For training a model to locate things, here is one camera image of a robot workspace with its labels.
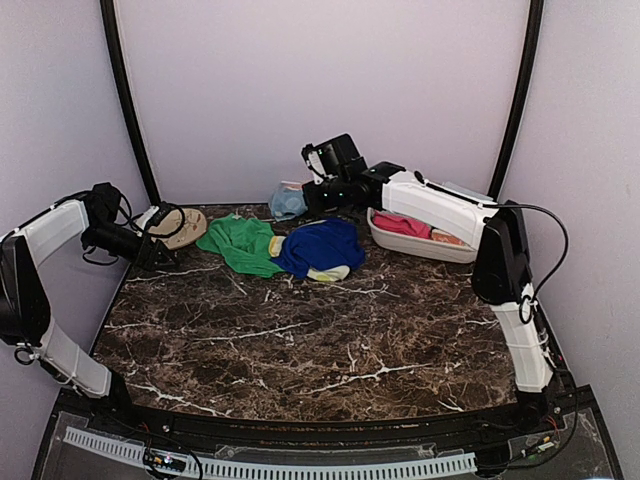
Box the black front rail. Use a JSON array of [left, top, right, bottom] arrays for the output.
[[59, 387, 596, 454]]

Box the black corner frame post right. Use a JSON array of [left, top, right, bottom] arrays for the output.
[[487, 0, 545, 200]]

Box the green towel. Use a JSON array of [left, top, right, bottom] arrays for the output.
[[196, 214, 284, 278]]

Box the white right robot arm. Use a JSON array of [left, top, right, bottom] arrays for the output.
[[301, 134, 556, 434]]

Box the orange patterned rolled towel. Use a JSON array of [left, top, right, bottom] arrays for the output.
[[431, 229, 469, 248]]

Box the small green circuit board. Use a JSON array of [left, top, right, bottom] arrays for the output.
[[143, 450, 186, 472]]

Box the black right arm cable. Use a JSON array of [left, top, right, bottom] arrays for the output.
[[499, 202, 581, 401]]

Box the black corner frame post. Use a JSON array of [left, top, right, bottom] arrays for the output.
[[487, 0, 545, 200], [99, 0, 161, 204]]

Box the white plastic basket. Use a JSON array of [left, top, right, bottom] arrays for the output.
[[367, 181, 496, 264]]

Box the black corner frame post left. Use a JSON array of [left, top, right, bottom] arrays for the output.
[[99, 0, 161, 204]]

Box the cream yellow cloth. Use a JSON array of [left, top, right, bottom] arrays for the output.
[[268, 235, 351, 283]]

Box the white slotted cable duct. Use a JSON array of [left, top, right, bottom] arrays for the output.
[[62, 427, 477, 479]]

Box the pale blue patterned cloth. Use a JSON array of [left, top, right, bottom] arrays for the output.
[[268, 181, 308, 222]]

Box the royal blue towel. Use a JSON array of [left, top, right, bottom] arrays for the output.
[[273, 218, 366, 279]]

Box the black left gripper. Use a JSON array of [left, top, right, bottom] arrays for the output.
[[82, 221, 179, 272]]

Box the pink rolled towel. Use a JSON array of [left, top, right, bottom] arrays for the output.
[[373, 211, 431, 239]]

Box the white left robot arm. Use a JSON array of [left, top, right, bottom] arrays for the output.
[[1, 182, 186, 436]]

